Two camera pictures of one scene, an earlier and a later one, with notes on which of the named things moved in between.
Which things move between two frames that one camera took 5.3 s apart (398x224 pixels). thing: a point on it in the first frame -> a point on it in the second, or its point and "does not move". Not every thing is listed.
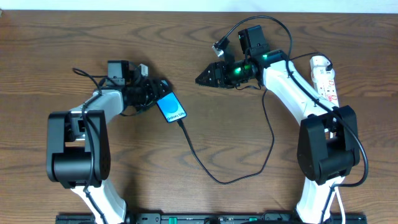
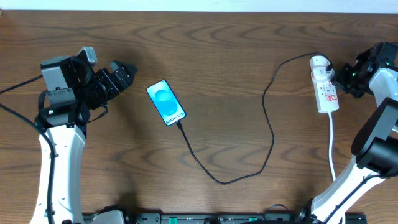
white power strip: x=326 y=88 does not move
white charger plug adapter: x=319 y=73 does not move
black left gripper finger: x=165 y=86 -> x=127 y=72
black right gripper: x=220 y=74 -> x=347 y=81
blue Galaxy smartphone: x=171 y=107 does not move
